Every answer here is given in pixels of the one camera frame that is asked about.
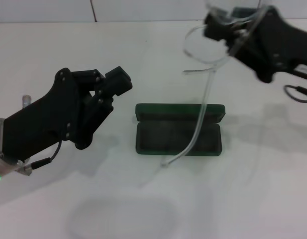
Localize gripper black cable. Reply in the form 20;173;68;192
30;140;63;170
284;84;307;103

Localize left gripper silver connector stub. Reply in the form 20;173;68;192
21;94;32;108

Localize green glasses case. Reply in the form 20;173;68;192
135;103;226;157

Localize clear white glasses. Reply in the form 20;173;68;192
160;0;272;168

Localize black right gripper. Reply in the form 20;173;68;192
203;6;307;85

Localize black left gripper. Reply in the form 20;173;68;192
2;66;133;163

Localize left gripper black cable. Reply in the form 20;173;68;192
30;140;63;170

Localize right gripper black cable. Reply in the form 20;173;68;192
284;84;307;103

